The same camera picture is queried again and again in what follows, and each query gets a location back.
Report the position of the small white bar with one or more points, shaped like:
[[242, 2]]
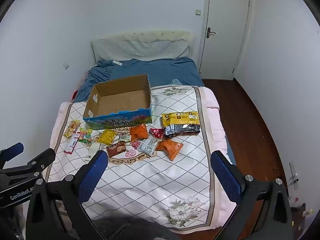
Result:
[[117, 63]]

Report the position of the wall light switch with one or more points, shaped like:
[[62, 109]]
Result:
[[198, 12]]

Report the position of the white door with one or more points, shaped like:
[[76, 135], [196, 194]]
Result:
[[225, 30]]

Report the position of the clear packet of yellow snacks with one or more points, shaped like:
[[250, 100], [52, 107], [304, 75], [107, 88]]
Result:
[[72, 128]]

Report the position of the brown snack packet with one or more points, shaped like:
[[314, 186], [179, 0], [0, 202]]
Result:
[[115, 149]]

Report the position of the pink quilt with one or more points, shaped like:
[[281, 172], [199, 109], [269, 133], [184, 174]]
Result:
[[220, 130]]

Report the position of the cardboard box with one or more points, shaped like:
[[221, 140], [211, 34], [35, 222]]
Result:
[[120, 100]]

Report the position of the red cloth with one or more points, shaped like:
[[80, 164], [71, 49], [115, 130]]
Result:
[[74, 95]]

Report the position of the blue bed sheet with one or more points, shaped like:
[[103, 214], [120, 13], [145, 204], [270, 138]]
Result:
[[155, 70]]

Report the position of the yellow and black snack packet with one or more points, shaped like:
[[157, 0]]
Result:
[[180, 123]]

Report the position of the red strip snack packet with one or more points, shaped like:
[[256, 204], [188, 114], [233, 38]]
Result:
[[72, 143]]

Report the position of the light blue cloth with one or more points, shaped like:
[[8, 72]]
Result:
[[176, 81]]

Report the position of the orange snack packet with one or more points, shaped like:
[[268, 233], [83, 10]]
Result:
[[138, 132], [170, 148]]

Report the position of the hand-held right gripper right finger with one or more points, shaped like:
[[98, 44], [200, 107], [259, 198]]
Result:
[[226, 177]]

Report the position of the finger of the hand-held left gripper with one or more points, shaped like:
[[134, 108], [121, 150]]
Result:
[[42, 158], [12, 148]]

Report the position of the colourful candy packet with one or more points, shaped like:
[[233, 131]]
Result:
[[85, 134]]

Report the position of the small pale green snack packet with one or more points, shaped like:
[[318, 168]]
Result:
[[124, 137]]

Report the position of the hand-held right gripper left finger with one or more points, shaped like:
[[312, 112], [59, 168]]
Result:
[[93, 177]]

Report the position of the white and grey snack packet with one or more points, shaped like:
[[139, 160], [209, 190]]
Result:
[[148, 146]]

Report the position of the white wall socket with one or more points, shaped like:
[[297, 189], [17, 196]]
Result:
[[293, 173]]

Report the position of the white textured pillow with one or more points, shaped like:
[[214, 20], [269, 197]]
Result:
[[140, 50]]

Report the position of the white wall hook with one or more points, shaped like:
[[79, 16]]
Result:
[[66, 65]]

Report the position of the small red snack packet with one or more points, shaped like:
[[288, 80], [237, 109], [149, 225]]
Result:
[[157, 133]]

